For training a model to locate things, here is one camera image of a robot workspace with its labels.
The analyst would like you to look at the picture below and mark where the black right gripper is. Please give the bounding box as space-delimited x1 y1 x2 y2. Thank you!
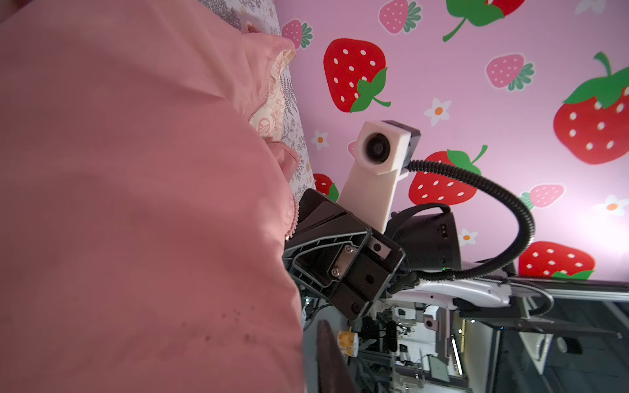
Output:
283 189 406 321

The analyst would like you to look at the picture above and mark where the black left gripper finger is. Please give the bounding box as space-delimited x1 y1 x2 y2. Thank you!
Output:
316 320 357 393

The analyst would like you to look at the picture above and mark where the pink Snoopy hooded jacket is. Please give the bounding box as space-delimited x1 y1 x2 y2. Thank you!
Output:
1 1 306 392

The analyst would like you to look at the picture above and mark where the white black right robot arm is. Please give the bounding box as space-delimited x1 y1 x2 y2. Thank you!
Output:
283 190 555 322

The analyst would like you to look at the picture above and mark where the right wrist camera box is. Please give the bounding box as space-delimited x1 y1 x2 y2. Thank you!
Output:
337 121 421 234

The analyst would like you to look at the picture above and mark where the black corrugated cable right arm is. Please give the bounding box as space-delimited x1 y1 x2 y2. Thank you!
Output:
405 159 537 283

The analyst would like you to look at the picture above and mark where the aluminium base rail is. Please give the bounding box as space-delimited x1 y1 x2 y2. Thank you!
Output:
508 278 628 303

